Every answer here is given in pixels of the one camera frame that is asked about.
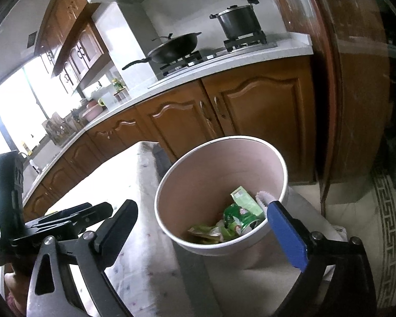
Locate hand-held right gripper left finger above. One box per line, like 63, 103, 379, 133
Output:
26, 199, 139, 317

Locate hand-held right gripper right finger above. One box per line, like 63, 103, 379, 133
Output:
267, 201, 378, 317

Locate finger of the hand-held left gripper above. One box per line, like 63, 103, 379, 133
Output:
44, 202, 93, 220
26, 201, 114, 238

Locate green snack wrapper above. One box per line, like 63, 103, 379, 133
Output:
222, 203, 265, 236

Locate green drink carton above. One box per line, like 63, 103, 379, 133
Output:
230, 186, 265, 219

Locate yellow-green wrapper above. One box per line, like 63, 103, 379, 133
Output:
188, 223, 238, 244

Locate pink round waste bin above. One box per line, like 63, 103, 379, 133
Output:
154, 135, 289, 257

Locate sink faucet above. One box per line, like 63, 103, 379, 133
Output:
18, 152, 41, 174

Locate speckled white tablecloth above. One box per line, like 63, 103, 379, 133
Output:
43, 141, 215, 317

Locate utensil rack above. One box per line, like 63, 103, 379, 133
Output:
43, 112, 78, 144

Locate kitchen window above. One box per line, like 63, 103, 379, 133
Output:
0, 54, 83, 205

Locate pink bowl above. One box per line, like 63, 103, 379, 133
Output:
84, 101, 104, 121

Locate white plastic container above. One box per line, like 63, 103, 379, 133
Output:
99, 89, 116, 108

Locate jar with green plant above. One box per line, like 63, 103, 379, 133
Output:
111, 77, 129, 101

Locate wooden base cabinets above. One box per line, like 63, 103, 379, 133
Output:
23, 56, 317, 220

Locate black wok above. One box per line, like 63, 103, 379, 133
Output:
122, 32, 202, 71

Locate gas stove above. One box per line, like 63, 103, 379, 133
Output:
148, 30, 279, 89

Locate dark cooking pot with lid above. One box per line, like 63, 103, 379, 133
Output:
209, 0, 261, 39

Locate wooden wall cabinets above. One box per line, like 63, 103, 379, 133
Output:
34, 0, 111, 95

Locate wooden door frame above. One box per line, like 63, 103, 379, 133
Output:
264, 0, 396, 205

